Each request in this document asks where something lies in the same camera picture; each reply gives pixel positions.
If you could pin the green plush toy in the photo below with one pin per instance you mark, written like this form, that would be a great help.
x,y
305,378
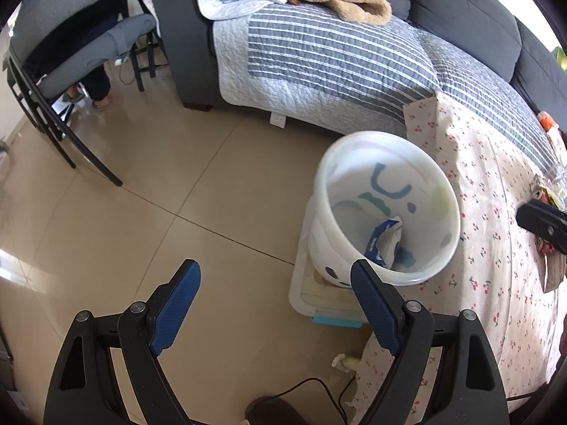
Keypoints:
x,y
560,57

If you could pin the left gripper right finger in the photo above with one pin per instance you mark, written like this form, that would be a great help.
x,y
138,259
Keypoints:
x,y
467,389

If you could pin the clear plastic storage box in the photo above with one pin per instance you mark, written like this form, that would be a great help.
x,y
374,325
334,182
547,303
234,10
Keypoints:
x,y
312,296

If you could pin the grey black chair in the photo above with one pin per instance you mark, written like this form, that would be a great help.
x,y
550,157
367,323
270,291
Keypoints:
x,y
59,48

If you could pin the blue white wrapper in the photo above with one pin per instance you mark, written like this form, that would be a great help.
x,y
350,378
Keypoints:
x,y
382,247

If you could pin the dark grey sofa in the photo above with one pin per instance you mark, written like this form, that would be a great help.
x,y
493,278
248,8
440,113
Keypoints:
x,y
509,36

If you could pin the striped grey quilt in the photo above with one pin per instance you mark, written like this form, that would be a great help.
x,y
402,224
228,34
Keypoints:
x,y
303,61

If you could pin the white patterned trash bin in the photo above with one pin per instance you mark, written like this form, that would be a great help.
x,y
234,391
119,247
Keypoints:
x,y
366,178

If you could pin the cherry print tablecloth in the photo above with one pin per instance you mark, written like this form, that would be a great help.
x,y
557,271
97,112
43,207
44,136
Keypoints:
x,y
496,270

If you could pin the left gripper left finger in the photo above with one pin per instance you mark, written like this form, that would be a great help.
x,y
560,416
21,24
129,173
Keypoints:
x,y
84,388

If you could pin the snack bags on sofa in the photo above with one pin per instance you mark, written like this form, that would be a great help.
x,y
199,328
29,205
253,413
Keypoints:
x,y
548,123

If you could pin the glass jug with cork lid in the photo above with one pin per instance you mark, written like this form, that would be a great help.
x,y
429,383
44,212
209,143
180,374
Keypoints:
x,y
554,180

